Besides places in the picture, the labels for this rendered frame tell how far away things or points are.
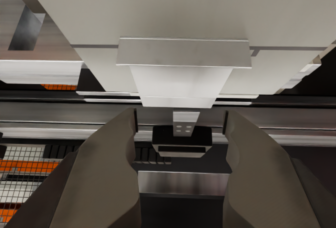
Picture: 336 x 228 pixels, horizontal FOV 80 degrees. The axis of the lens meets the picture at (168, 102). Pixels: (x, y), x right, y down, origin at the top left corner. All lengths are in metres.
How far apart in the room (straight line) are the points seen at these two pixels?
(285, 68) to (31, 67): 0.27
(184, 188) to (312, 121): 0.41
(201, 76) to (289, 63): 0.07
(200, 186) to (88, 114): 0.36
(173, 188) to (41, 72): 0.21
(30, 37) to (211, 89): 0.24
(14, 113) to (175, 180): 0.47
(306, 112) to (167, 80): 0.43
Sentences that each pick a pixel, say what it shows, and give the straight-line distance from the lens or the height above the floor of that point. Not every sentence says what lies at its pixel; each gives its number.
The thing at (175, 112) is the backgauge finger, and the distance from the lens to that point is 0.26.
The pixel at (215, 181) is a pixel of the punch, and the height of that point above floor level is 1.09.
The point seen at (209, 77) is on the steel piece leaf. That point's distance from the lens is 0.18.
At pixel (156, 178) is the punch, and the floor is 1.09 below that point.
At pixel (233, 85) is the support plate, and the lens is 0.21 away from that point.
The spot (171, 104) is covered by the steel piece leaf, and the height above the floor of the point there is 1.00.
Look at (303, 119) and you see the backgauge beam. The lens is 0.55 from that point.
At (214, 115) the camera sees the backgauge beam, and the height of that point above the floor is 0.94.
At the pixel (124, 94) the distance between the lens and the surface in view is 0.23.
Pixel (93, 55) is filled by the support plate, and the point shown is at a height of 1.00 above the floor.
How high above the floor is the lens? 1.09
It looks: 22 degrees down
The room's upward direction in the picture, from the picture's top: 178 degrees counter-clockwise
